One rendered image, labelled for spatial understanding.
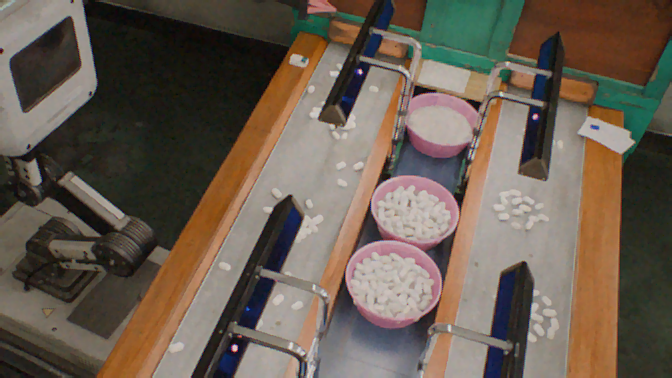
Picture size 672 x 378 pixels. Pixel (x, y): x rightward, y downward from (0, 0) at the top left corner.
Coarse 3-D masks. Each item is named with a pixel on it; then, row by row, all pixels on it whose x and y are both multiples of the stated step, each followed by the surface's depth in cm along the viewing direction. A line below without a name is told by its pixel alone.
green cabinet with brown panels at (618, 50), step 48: (336, 0) 270; (432, 0) 257; (480, 0) 253; (528, 0) 249; (576, 0) 244; (624, 0) 240; (480, 48) 266; (528, 48) 261; (576, 48) 256; (624, 48) 251
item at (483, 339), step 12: (444, 324) 153; (432, 336) 155; (456, 336) 153; (468, 336) 152; (480, 336) 152; (492, 336) 152; (432, 348) 159; (492, 348) 152; (504, 348) 151; (516, 348) 152; (420, 360) 163; (420, 372) 162
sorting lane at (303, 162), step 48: (336, 48) 280; (384, 96) 263; (288, 144) 241; (336, 144) 243; (288, 192) 226; (336, 192) 228; (240, 240) 212; (288, 288) 202; (192, 336) 189; (288, 336) 191
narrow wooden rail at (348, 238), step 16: (400, 80) 266; (384, 128) 247; (384, 144) 242; (368, 160) 236; (384, 160) 237; (368, 176) 231; (368, 192) 226; (352, 208) 221; (368, 208) 225; (352, 224) 216; (336, 240) 212; (352, 240) 212; (336, 256) 208; (352, 256) 214; (336, 272) 204; (336, 288) 200; (304, 336) 189; (288, 368) 182
